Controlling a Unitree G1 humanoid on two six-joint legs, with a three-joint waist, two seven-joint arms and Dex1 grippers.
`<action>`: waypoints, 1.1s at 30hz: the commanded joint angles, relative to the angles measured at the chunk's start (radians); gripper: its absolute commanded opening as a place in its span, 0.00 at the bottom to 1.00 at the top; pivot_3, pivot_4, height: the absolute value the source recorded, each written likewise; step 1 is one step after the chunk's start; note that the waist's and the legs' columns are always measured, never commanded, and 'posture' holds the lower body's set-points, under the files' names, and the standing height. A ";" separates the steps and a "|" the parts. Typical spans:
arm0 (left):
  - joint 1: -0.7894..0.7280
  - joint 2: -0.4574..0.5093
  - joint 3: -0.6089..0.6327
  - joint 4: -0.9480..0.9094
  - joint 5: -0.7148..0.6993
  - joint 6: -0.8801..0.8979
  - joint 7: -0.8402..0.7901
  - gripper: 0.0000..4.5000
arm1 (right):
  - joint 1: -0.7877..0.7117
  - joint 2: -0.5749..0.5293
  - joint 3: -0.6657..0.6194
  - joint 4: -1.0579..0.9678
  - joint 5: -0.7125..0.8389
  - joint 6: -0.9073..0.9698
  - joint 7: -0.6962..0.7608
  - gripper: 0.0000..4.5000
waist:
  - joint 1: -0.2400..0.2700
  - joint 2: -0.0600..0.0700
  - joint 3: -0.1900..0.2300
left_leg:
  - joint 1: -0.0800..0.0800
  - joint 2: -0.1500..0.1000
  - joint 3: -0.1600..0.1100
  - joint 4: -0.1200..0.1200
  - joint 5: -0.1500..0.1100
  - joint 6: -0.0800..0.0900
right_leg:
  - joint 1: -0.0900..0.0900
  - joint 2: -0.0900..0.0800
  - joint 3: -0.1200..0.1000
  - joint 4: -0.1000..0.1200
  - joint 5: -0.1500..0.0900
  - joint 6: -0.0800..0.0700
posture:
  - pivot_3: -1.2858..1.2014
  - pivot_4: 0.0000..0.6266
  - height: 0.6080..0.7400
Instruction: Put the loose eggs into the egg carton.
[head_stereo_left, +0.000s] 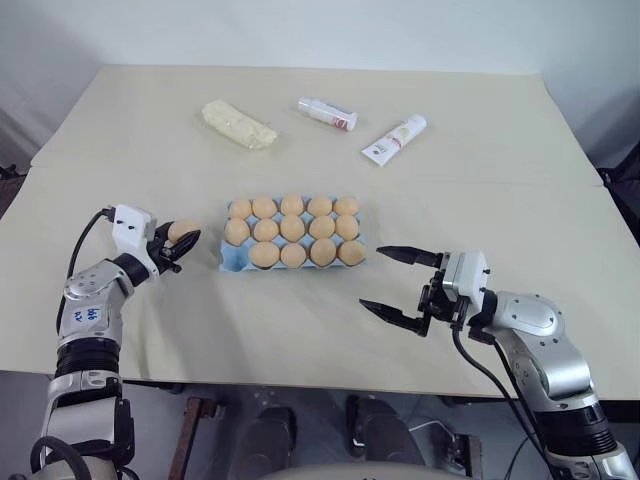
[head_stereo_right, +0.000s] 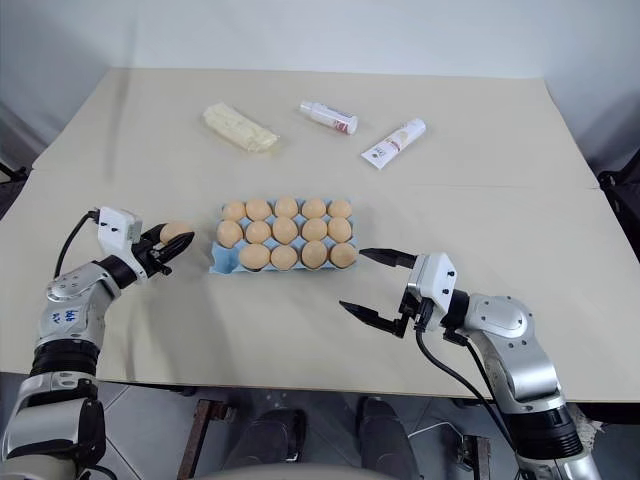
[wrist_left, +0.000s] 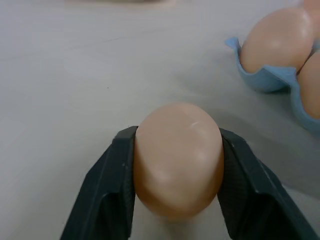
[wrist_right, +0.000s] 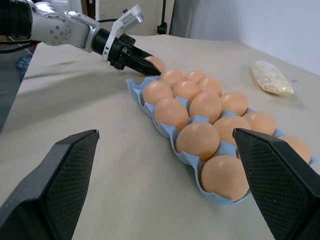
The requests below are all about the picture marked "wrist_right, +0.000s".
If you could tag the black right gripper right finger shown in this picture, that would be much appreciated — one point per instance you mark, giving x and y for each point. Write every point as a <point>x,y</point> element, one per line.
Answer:
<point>282,190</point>

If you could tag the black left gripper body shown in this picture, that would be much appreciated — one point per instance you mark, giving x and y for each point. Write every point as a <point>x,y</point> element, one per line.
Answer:
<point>119,53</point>

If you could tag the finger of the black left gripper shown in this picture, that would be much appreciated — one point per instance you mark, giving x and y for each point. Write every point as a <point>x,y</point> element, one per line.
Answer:
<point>143,52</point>
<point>141,66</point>

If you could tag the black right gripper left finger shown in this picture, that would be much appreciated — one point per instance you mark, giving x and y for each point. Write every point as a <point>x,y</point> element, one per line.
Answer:
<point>50,190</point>

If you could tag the brown egg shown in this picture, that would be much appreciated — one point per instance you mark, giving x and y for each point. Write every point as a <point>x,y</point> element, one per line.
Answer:
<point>210,86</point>
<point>172,77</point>
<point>157,63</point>
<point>195,75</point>
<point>261,121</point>
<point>235,102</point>
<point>239,156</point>
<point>171,113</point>
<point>157,92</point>
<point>228,127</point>
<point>205,106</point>
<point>222,177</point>
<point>197,140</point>
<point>298,147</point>
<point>186,90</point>

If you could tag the light blue egg tray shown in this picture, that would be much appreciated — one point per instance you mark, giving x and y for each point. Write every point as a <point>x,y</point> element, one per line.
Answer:
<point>163,130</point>

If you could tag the black stand pole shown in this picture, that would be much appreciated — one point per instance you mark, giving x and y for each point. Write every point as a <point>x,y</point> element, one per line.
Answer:
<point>162,25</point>

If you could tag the beige tablecloth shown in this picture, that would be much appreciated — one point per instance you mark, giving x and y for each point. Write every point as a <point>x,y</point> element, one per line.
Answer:
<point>100,100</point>

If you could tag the blue water jug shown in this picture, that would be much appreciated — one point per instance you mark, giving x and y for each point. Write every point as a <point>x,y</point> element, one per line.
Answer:
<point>23,62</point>

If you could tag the clear bag of pale food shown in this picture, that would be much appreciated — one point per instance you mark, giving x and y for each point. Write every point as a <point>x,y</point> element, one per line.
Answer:
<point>271,80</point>

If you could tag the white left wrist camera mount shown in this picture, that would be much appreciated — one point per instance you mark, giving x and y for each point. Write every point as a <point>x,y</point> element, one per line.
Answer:
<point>126,20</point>

